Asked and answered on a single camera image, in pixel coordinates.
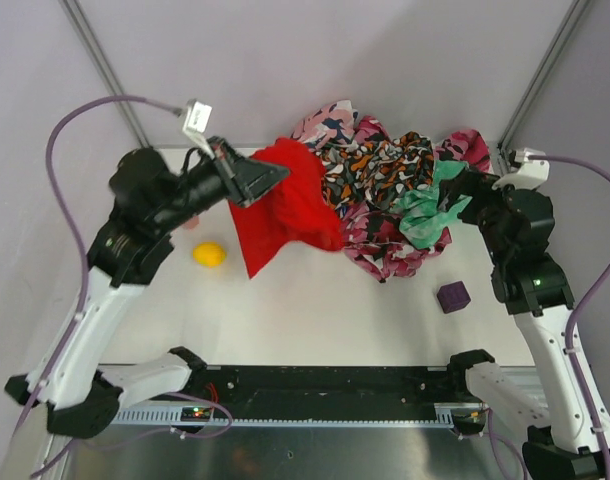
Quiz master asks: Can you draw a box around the red cloth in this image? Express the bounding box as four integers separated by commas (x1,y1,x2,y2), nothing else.
230,137,343,279

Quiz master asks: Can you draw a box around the orange black camouflage cloth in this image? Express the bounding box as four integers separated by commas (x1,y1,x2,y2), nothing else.
316,131,435,215

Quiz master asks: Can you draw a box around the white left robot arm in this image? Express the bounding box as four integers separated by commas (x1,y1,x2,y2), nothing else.
5,137,290,440

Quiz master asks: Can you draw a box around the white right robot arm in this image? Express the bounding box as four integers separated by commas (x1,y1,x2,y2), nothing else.
438,170,610,479

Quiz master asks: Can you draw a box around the green tie-dye cloth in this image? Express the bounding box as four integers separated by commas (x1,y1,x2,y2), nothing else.
393,160,471,249

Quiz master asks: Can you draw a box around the light pink navy camouflage cloth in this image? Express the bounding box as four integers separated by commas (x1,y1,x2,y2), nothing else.
290,100,358,150

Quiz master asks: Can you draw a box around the magenta pink camouflage cloth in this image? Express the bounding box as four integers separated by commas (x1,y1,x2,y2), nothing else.
341,119,490,283

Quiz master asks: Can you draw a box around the pink plastic cup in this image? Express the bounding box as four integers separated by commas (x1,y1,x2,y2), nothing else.
182,216,200,230

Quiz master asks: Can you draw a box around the yellow lemon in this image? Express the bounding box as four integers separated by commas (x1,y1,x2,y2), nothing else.
192,242,227,268

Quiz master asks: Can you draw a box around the purple cube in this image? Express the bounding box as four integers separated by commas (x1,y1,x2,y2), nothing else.
436,281,471,314

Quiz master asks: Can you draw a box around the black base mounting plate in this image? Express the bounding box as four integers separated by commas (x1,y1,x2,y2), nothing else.
183,365,478,422

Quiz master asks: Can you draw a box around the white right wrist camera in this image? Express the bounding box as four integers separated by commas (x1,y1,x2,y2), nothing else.
492,148,550,190

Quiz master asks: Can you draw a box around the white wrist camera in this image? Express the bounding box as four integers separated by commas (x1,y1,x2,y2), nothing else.
182,99,213,135
492,148,550,190

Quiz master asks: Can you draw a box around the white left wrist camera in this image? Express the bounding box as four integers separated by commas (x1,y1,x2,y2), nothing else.
182,99,213,135

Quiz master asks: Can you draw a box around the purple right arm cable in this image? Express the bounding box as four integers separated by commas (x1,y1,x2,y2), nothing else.
487,155,610,480

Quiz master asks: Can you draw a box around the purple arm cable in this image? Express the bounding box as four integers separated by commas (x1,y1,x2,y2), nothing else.
487,155,610,480
14,94,234,476

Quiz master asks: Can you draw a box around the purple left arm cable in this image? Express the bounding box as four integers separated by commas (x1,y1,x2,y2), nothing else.
14,94,234,476

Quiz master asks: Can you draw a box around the aluminium frame rail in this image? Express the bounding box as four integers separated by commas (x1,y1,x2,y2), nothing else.
502,367,547,404

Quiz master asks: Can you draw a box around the white cable duct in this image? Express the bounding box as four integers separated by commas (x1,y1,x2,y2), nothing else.
111,404,454,429

